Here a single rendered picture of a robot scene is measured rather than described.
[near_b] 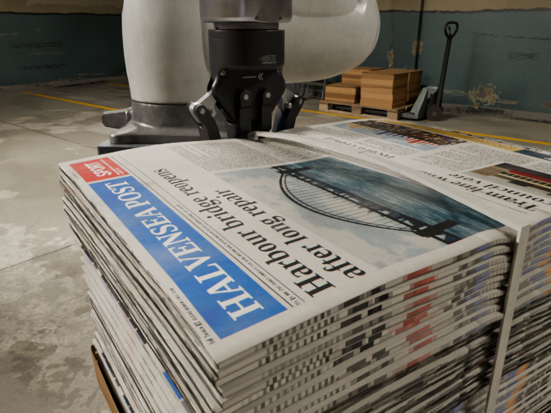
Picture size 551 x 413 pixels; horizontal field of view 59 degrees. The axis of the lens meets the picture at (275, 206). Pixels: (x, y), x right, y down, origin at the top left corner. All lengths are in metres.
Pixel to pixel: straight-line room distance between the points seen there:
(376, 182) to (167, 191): 0.14
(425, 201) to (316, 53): 0.48
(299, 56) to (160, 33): 0.20
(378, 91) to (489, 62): 1.49
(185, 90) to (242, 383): 0.57
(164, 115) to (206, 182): 0.40
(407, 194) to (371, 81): 6.20
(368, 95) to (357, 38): 5.76
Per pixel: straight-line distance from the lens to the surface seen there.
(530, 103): 6.95
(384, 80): 6.42
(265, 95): 0.50
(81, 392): 1.87
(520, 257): 0.30
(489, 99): 7.08
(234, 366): 0.19
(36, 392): 1.93
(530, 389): 0.42
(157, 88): 0.73
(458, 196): 0.31
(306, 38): 0.75
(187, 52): 0.71
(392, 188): 0.34
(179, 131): 0.72
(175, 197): 0.32
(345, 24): 0.78
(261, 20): 0.47
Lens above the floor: 1.17
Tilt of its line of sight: 21 degrees down
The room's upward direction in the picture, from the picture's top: straight up
